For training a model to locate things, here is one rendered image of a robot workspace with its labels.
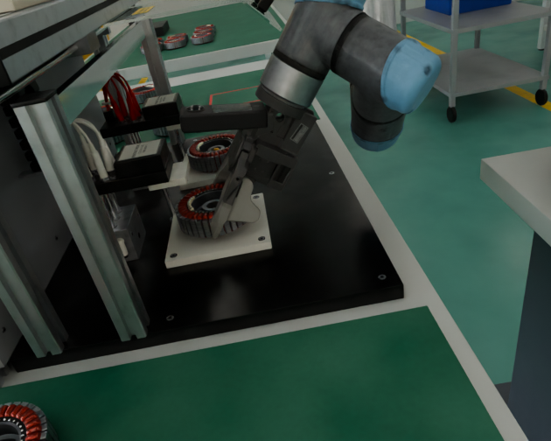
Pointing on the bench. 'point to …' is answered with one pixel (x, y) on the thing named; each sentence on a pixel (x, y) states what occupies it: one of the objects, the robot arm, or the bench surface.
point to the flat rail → (99, 71)
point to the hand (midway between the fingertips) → (210, 211)
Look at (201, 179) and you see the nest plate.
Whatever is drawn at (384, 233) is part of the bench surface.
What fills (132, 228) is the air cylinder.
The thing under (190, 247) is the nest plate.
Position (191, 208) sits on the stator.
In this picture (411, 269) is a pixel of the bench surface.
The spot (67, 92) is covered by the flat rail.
